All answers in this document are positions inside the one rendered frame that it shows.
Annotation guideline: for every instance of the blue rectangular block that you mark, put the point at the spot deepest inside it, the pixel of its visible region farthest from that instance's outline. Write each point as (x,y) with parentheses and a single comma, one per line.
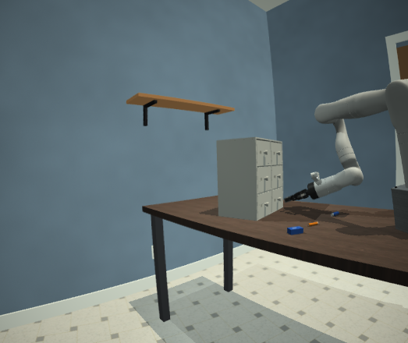
(295,230)

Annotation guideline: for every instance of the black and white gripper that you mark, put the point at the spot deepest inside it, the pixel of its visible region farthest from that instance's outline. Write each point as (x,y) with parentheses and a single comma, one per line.
(303,194)

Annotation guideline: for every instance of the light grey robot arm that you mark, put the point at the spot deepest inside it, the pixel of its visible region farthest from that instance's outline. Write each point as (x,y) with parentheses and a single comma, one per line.
(358,106)

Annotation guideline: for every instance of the grey small chest of drawers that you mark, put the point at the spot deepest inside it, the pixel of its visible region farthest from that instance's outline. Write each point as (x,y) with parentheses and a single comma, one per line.
(237,178)

